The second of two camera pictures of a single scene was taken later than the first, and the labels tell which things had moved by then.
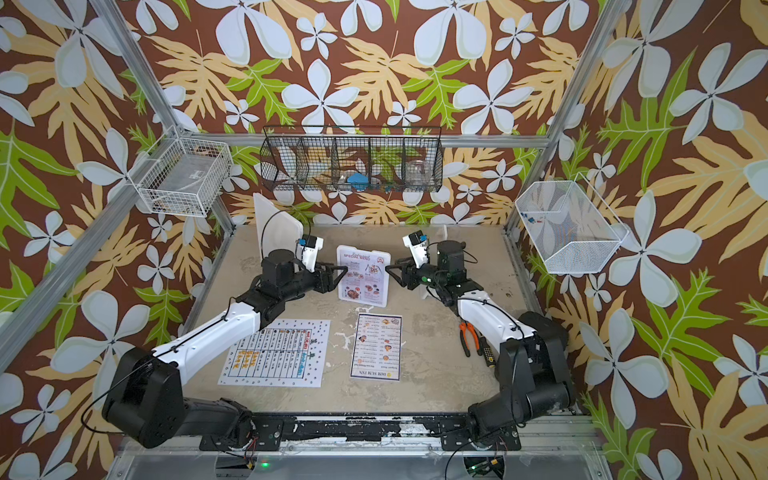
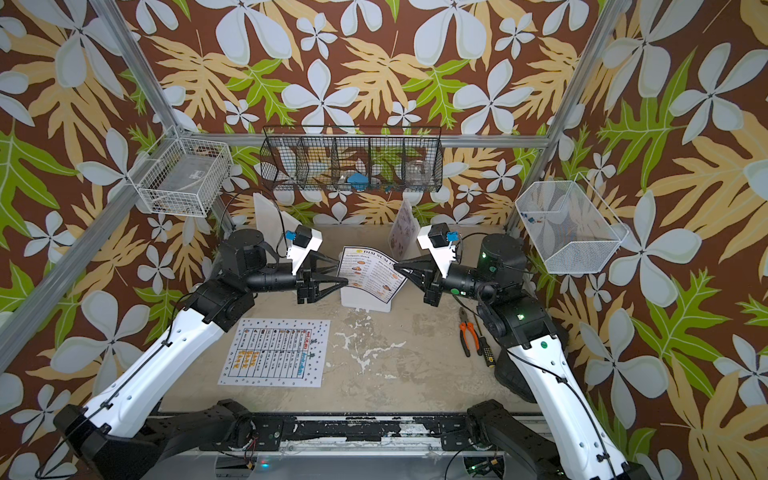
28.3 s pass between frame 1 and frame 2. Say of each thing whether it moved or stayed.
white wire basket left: stayed
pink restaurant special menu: moved
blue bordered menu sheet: moved
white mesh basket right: stayed
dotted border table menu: stayed
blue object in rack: stayed
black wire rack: stayed
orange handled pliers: stayed
